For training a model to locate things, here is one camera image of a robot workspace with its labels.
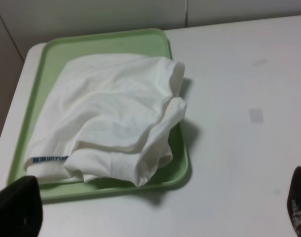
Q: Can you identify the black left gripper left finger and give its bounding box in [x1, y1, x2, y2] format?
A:
[0, 176, 43, 237]

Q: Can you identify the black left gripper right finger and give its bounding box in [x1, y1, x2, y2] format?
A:
[287, 166, 301, 237]

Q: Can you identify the white short sleeve t-shirt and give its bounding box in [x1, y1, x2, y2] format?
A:
[24, 53, 187, 187]

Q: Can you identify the light green plastic tray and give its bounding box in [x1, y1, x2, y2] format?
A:
[6, 29, 189, 203]

